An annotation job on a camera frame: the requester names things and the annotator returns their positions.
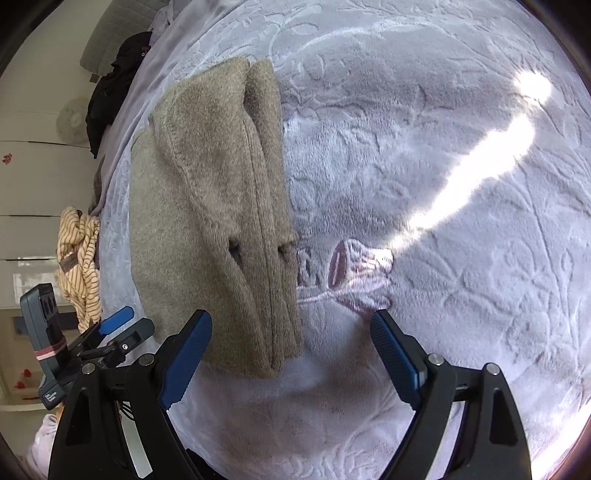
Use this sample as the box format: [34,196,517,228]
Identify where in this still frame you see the pale pink cloth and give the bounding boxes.
[25,413,63,480]

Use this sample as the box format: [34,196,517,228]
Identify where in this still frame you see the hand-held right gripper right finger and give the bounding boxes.
[370,310,532,480]

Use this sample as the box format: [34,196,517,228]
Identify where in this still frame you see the lavender plush blanket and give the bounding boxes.
[98,0,591,480]

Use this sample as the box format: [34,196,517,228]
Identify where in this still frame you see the cream striped garment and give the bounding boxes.
[55,207,101,333]

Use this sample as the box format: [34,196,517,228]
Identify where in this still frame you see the brown cloth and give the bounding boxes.
[92,168,106,213]

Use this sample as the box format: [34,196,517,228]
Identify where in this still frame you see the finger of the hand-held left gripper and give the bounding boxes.
[98,318,156,359]
[69,306,135,357]

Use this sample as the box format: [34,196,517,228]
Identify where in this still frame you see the grey pillow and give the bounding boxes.
[80,0,163,75]

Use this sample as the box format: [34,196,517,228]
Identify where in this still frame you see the khaki knit sweater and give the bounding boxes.
[129,58,304,380]

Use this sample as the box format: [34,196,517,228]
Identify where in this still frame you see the black clothes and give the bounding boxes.
[85,31,154,158]

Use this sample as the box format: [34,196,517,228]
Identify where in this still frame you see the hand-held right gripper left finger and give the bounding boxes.
[48,310,213,480]

